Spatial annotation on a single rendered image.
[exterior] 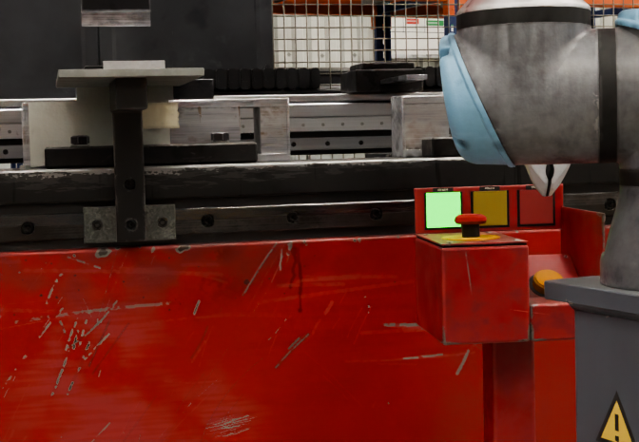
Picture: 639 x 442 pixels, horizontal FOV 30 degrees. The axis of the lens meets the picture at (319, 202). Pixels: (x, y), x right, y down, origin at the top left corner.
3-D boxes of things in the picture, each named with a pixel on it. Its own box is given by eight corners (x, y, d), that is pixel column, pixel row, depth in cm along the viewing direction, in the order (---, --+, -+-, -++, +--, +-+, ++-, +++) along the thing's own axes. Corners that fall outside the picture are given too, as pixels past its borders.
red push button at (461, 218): (458, 244, 145) (457, 215, 144) (451, 241, 149) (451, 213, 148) (491, 243, 145) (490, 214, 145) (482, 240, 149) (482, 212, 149)
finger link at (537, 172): (534, 191, 152) (535, 118, 151) (550, 197, 146) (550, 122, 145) (511, 192, 152) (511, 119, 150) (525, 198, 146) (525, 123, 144)
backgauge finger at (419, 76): (380, 87, 187) (379, 55, 187) (340, 94, 213) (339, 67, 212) (453, 86, 190) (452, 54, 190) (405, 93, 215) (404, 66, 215)
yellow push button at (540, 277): (535, 302, 148) (538, 289, 146) (528, 281, 151) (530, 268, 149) (565, 300, 148) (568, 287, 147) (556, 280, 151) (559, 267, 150)
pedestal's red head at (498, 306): (443, 346, 140) (439, 193, 139) (416, 325, 156) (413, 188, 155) (607, 337, 142) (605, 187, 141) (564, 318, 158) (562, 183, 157)
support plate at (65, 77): (58, 77, 146) (58, 69, 146) (56, 87, 172) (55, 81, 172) (203, 75, 151) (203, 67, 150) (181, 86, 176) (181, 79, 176)
